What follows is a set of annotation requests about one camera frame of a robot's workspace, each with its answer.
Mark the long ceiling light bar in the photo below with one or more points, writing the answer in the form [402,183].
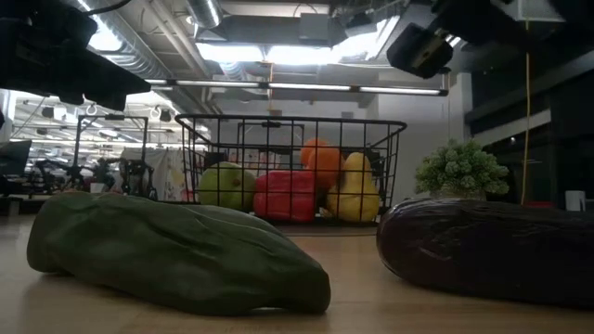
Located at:
[306,86]

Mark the black monitor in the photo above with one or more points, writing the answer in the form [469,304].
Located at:
[14,160]

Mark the green pear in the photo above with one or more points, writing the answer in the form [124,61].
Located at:
[227,185]

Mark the white cup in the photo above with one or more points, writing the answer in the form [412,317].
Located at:
[575,201]

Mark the purple eggplant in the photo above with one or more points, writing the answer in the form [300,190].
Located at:
[487,246]

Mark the dark green cucumber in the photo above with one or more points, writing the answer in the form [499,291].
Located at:
[162,250]

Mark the silver ventilation duct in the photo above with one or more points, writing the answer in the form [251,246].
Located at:
[204,11]

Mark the green succulent potted plant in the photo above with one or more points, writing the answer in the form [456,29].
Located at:
[459,167]

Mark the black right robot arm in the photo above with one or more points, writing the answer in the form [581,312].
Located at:
[487,18]

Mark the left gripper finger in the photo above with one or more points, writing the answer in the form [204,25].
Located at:
[109,103]
[111,79]

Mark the red bell pepper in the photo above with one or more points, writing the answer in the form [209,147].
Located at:
[283,197]

